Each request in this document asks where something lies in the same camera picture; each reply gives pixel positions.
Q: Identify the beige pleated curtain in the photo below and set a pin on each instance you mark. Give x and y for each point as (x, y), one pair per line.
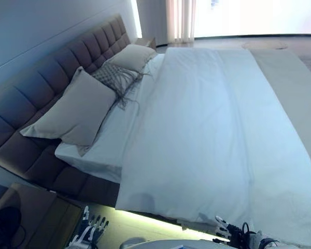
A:
(180, 20)

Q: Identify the black silver robot right hand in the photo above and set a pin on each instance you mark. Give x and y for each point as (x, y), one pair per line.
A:
(230, 232)

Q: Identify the grey woven fringed cushion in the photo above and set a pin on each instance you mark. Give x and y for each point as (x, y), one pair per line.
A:
(111, 74)

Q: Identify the beige pillow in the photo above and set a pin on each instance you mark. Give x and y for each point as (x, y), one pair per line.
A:
(72, 111)
(132, 55)

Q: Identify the black silver robot left hand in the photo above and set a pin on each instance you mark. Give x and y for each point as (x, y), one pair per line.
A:
(90, 229)

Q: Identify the grey tufted headboard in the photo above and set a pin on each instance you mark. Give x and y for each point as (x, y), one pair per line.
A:
(54, 62)

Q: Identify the wooden nightstand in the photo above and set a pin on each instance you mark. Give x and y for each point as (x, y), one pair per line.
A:
(41, 207)
(145, 42)

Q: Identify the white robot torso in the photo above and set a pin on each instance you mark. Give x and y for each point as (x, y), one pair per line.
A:
(171, 245)

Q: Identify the white duvet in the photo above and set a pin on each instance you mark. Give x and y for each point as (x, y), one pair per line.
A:
(210, 129)

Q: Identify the white fitted sheet mattress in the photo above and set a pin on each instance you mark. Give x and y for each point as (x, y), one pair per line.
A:
(106, 155)

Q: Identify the black bundle of gear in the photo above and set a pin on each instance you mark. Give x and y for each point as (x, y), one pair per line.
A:
(2, 228)

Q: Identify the beige bed blanket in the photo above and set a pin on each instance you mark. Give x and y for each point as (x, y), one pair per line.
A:
(287, 77)

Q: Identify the glowing wall light strip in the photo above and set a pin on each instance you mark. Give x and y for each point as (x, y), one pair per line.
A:
(136, 18)

